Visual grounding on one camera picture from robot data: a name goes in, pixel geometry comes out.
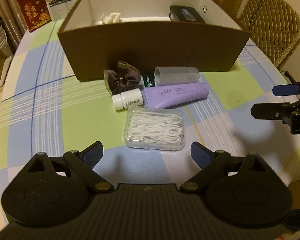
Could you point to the green lip balm stick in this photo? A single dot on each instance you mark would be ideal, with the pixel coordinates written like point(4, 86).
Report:
point(148, 80)

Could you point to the red gift box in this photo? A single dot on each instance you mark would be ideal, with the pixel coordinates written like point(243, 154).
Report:
point(35, 13)

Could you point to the dark velvet scrunchie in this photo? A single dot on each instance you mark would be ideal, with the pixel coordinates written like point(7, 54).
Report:
point(124, 78)

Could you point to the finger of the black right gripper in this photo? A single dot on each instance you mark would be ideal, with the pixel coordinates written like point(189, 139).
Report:
point(286, 90)
point(268, 111)

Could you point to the clear plastic cup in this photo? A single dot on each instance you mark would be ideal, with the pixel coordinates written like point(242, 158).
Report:
point(164, 76)

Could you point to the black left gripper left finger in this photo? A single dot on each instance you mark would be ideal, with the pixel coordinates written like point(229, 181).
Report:
point(82, 164)

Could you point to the brown cardboard storage box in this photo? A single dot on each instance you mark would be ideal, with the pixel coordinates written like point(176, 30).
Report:
point(147, 38)

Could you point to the black shaver box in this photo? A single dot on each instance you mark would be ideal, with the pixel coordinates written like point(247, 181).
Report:
point(184, 14)

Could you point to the purple cream tube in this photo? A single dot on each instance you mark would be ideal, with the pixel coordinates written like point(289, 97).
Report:
point(173, 95)

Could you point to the white pill bottle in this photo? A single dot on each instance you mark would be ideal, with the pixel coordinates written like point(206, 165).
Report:
point(127, 99)

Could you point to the checked tablecloth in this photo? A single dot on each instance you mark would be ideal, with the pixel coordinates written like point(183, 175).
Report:
point(44, 108)

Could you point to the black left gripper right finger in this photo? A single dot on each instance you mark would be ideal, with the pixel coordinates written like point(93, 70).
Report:
point(211, 163)

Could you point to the quilted tan chair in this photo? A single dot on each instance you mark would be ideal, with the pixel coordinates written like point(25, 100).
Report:
point(274, 27)

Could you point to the clear floss pick box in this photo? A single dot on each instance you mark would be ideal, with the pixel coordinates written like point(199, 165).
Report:
point(154, 128)

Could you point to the cream plastic hair clip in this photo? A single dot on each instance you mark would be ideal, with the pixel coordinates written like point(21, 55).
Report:
point(114, 17)

